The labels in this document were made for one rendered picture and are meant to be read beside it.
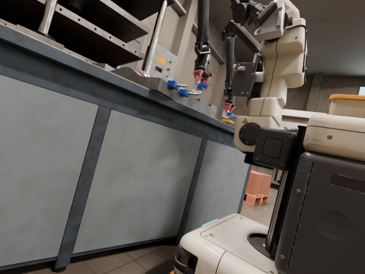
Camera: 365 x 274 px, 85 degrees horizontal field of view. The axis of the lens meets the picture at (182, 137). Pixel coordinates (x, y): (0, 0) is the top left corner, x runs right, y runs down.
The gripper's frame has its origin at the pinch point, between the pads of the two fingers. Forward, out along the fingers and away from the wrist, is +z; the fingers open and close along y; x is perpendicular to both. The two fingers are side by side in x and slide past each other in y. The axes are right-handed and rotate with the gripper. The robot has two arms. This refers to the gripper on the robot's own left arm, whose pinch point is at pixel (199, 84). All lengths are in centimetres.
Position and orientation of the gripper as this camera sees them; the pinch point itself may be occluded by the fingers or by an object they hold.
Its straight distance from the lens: 122.7
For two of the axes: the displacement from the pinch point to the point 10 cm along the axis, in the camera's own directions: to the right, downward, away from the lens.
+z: -2.4, 9.4, -2.4
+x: 6.9, 0.0, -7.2
